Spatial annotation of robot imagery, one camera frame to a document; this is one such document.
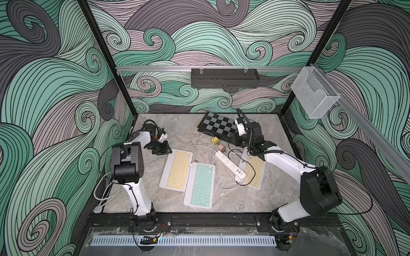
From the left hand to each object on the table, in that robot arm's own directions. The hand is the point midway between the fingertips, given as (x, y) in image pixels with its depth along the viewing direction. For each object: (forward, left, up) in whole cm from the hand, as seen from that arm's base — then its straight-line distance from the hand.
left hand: (168, 151), depth 96 cm
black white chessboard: (+19, -32, +1) cm, 37 cm away
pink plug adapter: (+3, -33, 0) cm, 33 cm away
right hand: (+4, -40, +12) cm, 43 cm away
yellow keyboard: (-14, -6, -1) cm, 15 cm away
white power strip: (-15, -41, 0) cm, 44 cm away
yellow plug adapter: (+10, -30, -2) cm, 31 cm away
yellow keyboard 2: (-10, -52, -2) cm, 53 cm away
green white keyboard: (-22, -20, -3) cm, 30 cm away
